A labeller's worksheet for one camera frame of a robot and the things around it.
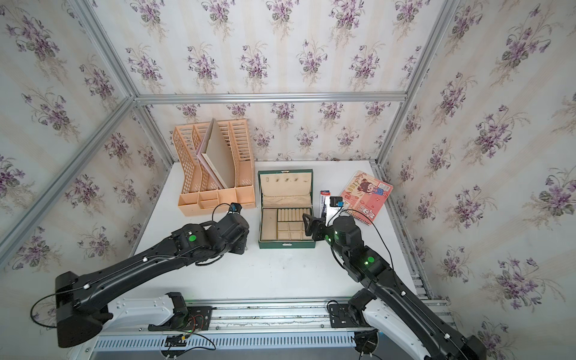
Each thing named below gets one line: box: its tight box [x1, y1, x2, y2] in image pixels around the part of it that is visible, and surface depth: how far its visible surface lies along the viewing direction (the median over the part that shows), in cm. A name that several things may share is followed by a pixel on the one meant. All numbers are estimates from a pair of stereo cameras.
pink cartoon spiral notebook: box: [339, 171, 394, 226], surface depth 110 cm
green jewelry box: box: [258, 169, 316, 249], surface depth 95 cm
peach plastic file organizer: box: [171, 118, 257, 217], surface depth 101 cm
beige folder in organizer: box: [195, 117, 236, 189], surface depth 92 cm
